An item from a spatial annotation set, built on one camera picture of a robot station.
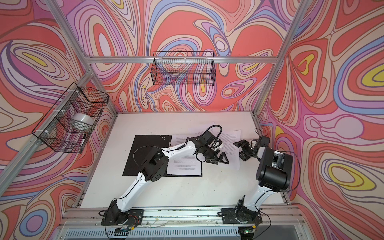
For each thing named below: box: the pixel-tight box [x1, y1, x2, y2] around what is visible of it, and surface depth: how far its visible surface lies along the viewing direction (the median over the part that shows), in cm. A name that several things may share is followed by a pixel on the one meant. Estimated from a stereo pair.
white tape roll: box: [69, 113, 95, 132], surface depth 74 cm
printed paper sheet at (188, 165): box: [166, 154, 202, 176], surface depth 92 cm
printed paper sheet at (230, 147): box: [217, 129, 241, 170], surface depth 98 cm
